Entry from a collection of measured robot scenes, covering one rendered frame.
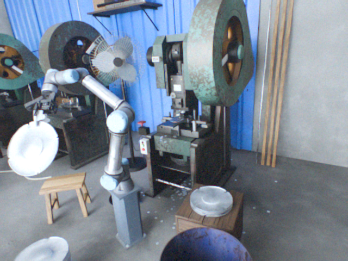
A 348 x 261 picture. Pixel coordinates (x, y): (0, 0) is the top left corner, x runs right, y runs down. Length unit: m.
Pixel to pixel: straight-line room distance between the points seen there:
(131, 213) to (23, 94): 3.54
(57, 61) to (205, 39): 1.75
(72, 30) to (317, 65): 2.64
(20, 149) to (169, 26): 2.59
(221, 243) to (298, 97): 2.08
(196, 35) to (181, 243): 1.23
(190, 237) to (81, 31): 2.45
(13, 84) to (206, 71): 3.50
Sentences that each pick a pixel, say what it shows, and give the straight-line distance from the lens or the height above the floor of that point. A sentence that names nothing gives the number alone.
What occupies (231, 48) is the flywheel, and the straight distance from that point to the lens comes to 1.86.
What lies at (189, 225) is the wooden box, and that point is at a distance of 1.67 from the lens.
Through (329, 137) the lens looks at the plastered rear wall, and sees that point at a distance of 3.18.
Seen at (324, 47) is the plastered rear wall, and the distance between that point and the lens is 2.99.
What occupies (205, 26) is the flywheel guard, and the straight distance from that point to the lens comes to 1.61.
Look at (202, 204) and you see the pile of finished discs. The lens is 1.68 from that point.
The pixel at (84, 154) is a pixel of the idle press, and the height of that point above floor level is 0.12.
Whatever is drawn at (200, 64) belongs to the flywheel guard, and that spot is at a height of 1.28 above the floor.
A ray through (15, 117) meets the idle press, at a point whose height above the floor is 0.45.
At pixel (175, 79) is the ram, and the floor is 1.14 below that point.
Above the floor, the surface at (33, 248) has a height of 0.31.
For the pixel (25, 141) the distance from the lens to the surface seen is 1.48.
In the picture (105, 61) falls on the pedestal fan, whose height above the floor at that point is 1.30.
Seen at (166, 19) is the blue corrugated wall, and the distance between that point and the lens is 3.52.
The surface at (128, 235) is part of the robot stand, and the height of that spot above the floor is 0.10.
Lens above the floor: 1.41
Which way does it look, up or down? 19 degrees down
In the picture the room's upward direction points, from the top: 4 degrees counter-clockwise
